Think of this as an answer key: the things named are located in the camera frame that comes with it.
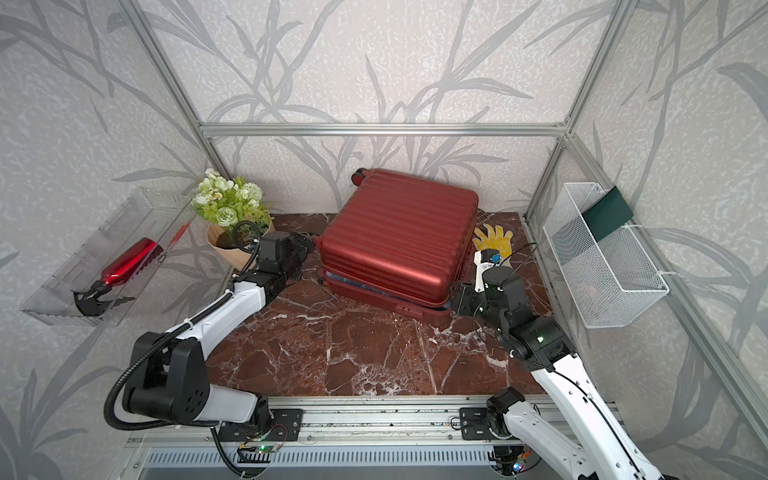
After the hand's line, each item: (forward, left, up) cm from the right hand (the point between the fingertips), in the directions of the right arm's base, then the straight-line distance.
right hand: (455, 284), depth 70 cm
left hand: (+20, +40, -7) cm, 45 cm away
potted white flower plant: (+24, +61, +2) cm, 66 cm away
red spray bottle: (-8, +75, +9) cm, 75 cm away
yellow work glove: (+35, -22, -26) cm, 49 cm away
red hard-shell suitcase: (+14, +14, -2) cm, 20 cm away
